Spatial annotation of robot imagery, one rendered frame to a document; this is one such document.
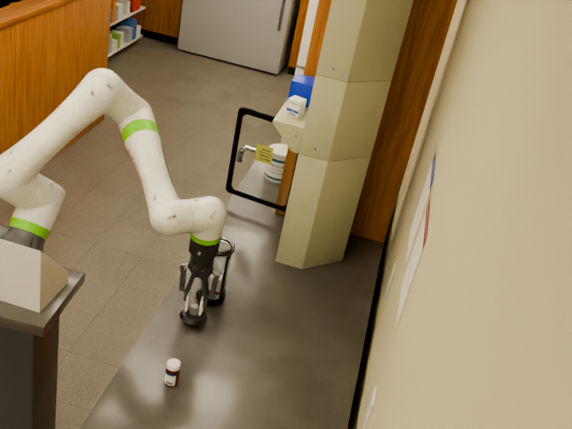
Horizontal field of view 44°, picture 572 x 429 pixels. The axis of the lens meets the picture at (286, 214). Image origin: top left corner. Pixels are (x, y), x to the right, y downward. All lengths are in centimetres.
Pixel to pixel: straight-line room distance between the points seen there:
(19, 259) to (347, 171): 117
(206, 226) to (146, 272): 211
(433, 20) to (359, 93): 43
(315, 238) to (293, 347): 51
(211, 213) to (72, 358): 170
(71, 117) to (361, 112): 98
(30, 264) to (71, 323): 154
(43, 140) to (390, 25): 117
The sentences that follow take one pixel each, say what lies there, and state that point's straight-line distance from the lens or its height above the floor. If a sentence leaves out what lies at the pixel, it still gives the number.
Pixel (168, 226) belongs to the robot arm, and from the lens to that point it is 207.
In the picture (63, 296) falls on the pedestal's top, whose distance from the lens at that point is 247.
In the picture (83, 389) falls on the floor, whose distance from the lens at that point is 348.
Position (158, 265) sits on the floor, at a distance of 428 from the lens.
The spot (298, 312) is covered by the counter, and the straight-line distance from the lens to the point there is 253.
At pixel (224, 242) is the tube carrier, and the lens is 242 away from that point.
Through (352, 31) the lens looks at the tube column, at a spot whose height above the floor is 188.
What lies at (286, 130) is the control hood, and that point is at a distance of 251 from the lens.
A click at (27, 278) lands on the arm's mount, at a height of 106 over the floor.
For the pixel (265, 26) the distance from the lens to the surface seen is 758.
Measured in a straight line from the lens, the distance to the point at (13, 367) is 261.
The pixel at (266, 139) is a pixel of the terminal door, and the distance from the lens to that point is 291.
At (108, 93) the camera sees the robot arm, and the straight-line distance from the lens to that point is 222.
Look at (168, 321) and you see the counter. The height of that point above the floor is 94.
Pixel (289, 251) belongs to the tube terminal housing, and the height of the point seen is 100.
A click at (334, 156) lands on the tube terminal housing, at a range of 253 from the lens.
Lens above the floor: 246
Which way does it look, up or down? 29 degrees down
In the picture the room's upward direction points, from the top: 12 degrees clockwise
